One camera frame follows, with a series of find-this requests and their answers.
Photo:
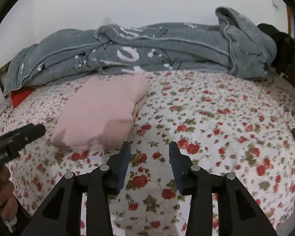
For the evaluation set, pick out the left hand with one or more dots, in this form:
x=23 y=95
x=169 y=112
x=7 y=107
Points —
x=8 y=202

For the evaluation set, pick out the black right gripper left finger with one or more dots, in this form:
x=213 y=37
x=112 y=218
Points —
x=60 y=212

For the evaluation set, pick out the grey patterned quilt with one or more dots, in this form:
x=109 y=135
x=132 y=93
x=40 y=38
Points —
x=235 y=46

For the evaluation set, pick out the floral bed sheet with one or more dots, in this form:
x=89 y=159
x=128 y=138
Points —
x=224 y=124

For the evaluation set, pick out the pink knit sweater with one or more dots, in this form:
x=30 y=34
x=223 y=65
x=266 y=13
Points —
x=101 y=114

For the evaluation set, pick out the black clothing pile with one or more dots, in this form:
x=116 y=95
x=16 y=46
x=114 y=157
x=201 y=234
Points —
x=284 y=62

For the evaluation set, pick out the red pillow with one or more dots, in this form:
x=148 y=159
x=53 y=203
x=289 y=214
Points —
x=18 y=96

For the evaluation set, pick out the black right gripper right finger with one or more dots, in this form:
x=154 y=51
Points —
x=238 y=212

